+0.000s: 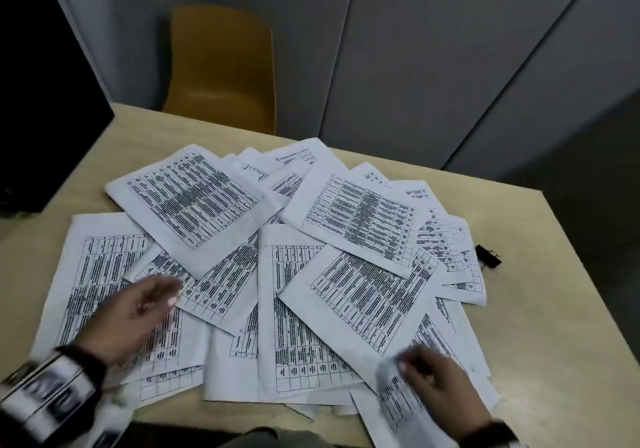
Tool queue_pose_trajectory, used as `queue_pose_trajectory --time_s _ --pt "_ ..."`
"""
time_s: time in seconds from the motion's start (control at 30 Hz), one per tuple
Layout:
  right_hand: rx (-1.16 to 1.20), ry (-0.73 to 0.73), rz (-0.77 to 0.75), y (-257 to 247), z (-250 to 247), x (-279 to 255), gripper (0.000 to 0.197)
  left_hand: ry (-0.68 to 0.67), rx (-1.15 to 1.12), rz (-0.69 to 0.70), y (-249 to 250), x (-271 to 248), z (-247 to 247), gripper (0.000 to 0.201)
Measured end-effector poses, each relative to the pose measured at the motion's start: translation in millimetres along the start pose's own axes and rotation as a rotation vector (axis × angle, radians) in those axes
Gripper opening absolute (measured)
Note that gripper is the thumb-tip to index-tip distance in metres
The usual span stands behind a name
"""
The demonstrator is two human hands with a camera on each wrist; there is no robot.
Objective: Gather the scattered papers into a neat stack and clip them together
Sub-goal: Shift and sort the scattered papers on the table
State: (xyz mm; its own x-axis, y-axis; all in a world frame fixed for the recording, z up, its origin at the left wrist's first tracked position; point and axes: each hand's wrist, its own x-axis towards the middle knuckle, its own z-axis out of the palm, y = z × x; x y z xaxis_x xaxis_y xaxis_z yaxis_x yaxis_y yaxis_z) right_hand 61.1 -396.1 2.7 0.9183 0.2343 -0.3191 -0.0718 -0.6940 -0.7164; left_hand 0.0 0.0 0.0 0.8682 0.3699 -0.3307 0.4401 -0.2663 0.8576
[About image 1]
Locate person's right hand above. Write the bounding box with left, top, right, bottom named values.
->
left=397, top=345, right=496, bottom=436

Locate pile of printed papers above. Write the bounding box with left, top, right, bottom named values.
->
left=30, top=137, right=488, bottom=421

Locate yellow plastic chair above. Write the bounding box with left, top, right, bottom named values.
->
left=161, top=5, right=277, bottom=136

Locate single printed table sheet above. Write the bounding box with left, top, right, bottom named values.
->
left=350, top=354, right=502, bottom=448

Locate person's right forearm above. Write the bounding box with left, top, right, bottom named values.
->
left=457, top=419, right=526, bottom=448

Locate black monitor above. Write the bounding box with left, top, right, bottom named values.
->
left=0, top=0, right=117, bottom=214

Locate black binder clip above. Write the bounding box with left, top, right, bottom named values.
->
left=474, top=244, right=503, bottom=268

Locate person's left hand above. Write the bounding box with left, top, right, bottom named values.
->
left=80, top=275, right=183, bottom=366

